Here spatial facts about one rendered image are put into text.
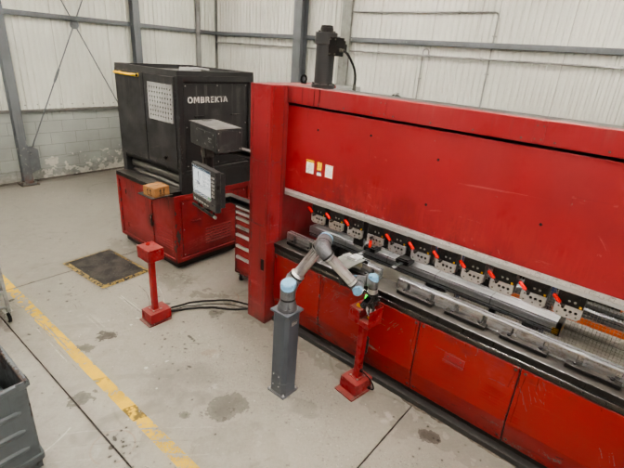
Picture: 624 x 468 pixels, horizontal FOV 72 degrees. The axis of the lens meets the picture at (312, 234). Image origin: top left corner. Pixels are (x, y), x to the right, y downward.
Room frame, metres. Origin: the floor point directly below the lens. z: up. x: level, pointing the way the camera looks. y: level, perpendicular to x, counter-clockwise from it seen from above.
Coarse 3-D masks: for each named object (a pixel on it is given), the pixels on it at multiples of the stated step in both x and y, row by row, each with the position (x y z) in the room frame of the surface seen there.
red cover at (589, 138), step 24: (288, 96) 3.82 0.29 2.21; (312, 96) 3.65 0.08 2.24; (336, 96) 3.49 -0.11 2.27; (360, 96) 3.35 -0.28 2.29; (408, 120) 3.08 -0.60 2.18; (432, 120) 2.97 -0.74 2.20; (456, 120) 2.86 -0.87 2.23; (480, 120) 2.77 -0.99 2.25; (504, 120) 2.68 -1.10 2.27; (528, 120) 2.59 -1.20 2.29; (552, 120) 2.56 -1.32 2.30; (552, 144) 2.49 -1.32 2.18; (576, 144) 2.42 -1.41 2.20; (600, 144) 2.35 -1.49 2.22
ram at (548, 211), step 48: (288, 144) 3.83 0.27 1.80; (336, 144) 3.49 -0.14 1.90; (384, 144) 3.20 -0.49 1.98; (432, 144) 2.97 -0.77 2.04; (480, 144) 2.76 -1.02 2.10; (528, 144) 2.66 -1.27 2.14; (288, 192) 3.81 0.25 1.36; (336, 192) 3.46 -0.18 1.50; (384, 192) 3.17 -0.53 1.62; (432, 192) 2.93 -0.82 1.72; (480, 192) 2.72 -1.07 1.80; (528, 192) 2.54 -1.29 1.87; (576, 192) 2.39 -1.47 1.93; (480, 240) 2.68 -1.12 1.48; (528, 240) 2.49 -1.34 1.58; (576, 240) 2.34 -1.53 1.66
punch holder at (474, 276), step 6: (468, 258) 2.71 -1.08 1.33; (468, 264) 2.70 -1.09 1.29; (474, 264) 2.67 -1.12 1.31; (480, 264) 2.65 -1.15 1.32; (486, 264) 2.63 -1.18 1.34; (462, 270) 2.71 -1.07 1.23; (474, 270) 2.67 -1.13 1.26; (480, 270) 2.64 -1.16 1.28; (486, 270) 2.65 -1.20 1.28; (462, 276) 2.71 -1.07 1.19; (468, 276) 2.69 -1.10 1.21; (474, 276) 2.67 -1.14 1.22; (480, 276) 2.64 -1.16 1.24; (486, 276) 2.69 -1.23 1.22; (474, 282) 2.65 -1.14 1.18; (480, 282) 2.63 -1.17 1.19
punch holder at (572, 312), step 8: (560, 296) 2.33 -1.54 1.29; (568, 296) 2.30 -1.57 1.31; (576, 296) 2.28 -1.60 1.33; (568, 304) 2.30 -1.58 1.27; (576, 304) 2.27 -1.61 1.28; (584, 304) 2.25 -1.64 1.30; (560, 312) 2.31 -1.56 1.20; (568, 312) 2.28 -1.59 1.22; (576, 312) 2.26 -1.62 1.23; (576, 320) 2.25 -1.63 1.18
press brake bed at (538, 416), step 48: (336, 288) 3.26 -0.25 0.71; (336, 336) 3.25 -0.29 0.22; (384, 336) 2.93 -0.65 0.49; (432, 336) 2.68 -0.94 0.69; (384, 384) 2.89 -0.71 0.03; (432, 384) 2.64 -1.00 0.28; (480, 384) 2.42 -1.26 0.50; (528, 384) 2.25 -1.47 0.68; (576, 384) 2.11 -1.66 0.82; (480, 432) 2.43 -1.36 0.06; (528, 432) 2.19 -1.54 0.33; (576, 432) 2.04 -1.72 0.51
